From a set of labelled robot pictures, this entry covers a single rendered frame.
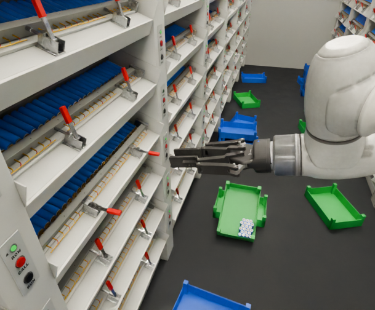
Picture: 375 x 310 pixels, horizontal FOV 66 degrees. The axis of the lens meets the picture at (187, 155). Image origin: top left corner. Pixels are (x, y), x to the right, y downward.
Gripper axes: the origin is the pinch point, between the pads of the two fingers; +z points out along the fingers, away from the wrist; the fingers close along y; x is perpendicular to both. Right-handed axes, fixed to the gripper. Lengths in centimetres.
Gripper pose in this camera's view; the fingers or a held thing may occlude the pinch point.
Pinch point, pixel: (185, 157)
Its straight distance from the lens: 70.4
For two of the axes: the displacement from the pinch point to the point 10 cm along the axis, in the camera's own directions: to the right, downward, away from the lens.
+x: -2.0, -8.5, -4.9
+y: 2.7, -5.3, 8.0
